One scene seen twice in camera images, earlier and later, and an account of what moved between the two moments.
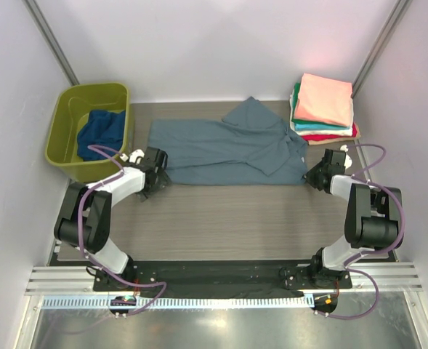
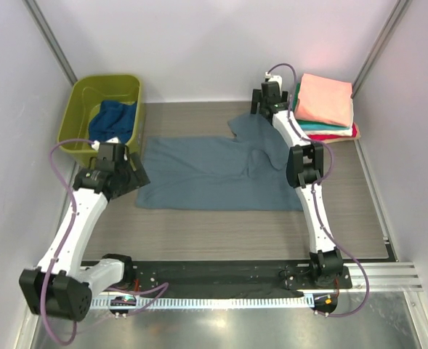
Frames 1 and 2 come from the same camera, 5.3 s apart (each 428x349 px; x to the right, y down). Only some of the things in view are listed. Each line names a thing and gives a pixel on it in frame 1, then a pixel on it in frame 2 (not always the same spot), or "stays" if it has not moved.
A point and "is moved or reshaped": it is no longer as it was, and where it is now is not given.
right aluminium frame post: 380,47 stays
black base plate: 219,279 stays
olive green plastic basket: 62,152 is moved or reshaped
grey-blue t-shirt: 251,147 is moved or reshaped
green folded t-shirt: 296,91 stays
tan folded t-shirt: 343,139 stays
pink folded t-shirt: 325,100 stays
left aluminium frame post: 46,33 stays
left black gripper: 163,180 to 137,177
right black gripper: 309,176 to 256,97
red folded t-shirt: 324,137 stays
